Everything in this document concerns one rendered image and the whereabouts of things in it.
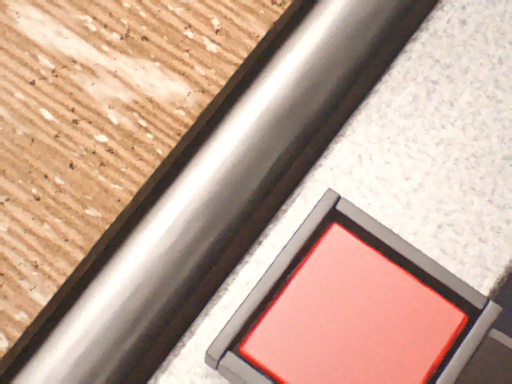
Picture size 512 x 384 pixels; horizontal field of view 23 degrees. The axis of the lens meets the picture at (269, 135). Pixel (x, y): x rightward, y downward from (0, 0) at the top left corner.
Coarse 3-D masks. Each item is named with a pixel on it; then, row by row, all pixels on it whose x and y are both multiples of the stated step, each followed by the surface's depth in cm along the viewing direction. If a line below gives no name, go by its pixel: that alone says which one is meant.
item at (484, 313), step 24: (336, 192) 46; (312, 216) 46; (336, 216) 46; (360, 216) 46; (288, 240) 45; (312, 240) 46; (384, 240) 45; (288, 264) 45; (408, 264) 46; (432, 264) 45; (264, 288) 44; (432, 288) 46; (456, 288) 45; (240, 312) 44; (480, 312) 45; (216, 336) 44; (240, 336) 45; (480, 336) 44; (216, 360) 43; (240, 360) 43; (456, 360) 44
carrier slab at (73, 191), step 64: (0, 0) 47; (64, 0) 48; (128, 0) 48; (192, 0) 48; (256, 0) 48; (0, 64) 46; (64, 64) 47; (128, 64) 47; (192, 64) 47; (0, 128) 45; (64, 128) 46; (128, 128) 46; (192, 128) 46; (0, 192) 45; (64, 192) 45; (128, 192) 45; (0, 256) 44; (64, 256) 44; (0, 320) 43
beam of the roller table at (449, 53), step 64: (448, 0) 51; (448, 64) 50; (384, 128) 49; (448, 128) 49; (320, 192) 48; (384, 192) 48; (448, 192) 48; (256, 256) 47; (448, 256) 47; (256, 320) 46
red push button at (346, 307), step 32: (320, 256) 45; (352, 256) 45; (384, 256) 46; (288, 288) 45; (320, 288) 45; (352, 288) 45; (384, 288) 45; (416, 288) 45; (288, 320) 44; (320, 320) 44; (352, 320) 45; (384, 320) 45; (416, 320) 45; (448, 320) 45; (256, 352) 44; (288, 352) 44; (320, 352) 44; (352, 352) 44; (384, 352) 44; (416, 352) 44
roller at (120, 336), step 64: (320, 0) 50; (384, 0) 51; (256, 64) 49; (320, 64) 49; (256, 128) 48; (320, 128) 50; (192, 192) 47; (256, 192) 48; (128, 256) 46; (192, 256) 46; (64, 320) 45; (128, 320) 45
